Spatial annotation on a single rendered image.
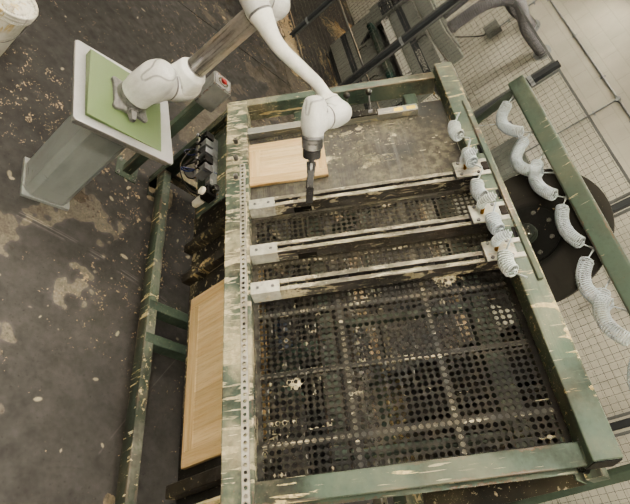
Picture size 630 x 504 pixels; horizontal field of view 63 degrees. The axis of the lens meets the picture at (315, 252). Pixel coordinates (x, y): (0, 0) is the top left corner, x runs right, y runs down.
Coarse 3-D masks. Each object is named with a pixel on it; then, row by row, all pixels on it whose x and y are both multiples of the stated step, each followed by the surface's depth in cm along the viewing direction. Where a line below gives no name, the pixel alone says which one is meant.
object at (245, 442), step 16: (240, 176) 265; (240, 192) 258; (240, 208) 251; (240, 224) 245; (240, 240) 239; (240, 256) 234; (240, 272) 229; (240, 288) 223; (240, 304) 219; (240, 320) 214; (240, 336) 210
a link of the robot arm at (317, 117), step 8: (312, 96) 204; (320, 96) 205; (304, 104) 204; (312, 104) 202; (320, 104) 202; (304, 112) 204; (312, 112) 202; (320, 112) 203; (328, 112) 207; (304, 120) 205; (312, 120) 203; (320, 120) 204; (328, 120) 208; (304, 128) 206; (312, 128) 205; (320, 128) 206; (328, 128) 211; (312, 136) 207; (320, 136) 208
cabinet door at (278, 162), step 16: (256, 144) 284; (272, 144) 282; (288, 144) 281; (256, 160) 276; (272, 160) 275; (288, 160) 274; (304, 160) 272; (320, 160) 270; (256, 176) 269; (272, 176) 267; (288, 176) 266; (304, 176) 265; (320, 176) 265
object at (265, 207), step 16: (480, 160) 246; (416, 176) 249; (432, 176) 248; (448, 176) 247; (464, 176) 241; (320, 192) 250; (336, 192) 250; (352, 192) 247; (368, 192) 246; (384, 192) 247; (400, 192) 249; (416, 192) 250; (432, 192) 251; (256, 208) 248; (272, 208) 249; (288, 208) 250; (304, 208) 251; (320, 208) 252
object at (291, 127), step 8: (408, 104) 286; (416, 104) 285; (384, 112) 284; (392, 112) 284; (400, 112) 284; (408, 112) 284; (416, 112) 285; (352, 120) 285; (360, 120) 286; (368, 120) 286; (376, 120) 287; (248, 128) 289; (256, 128) 288; (264, 128) 288; (272, 128) 287; (280, 128) 286; (288, 128) 286; (296, 128) 286; (256, 136) 288; (264, 136) 289
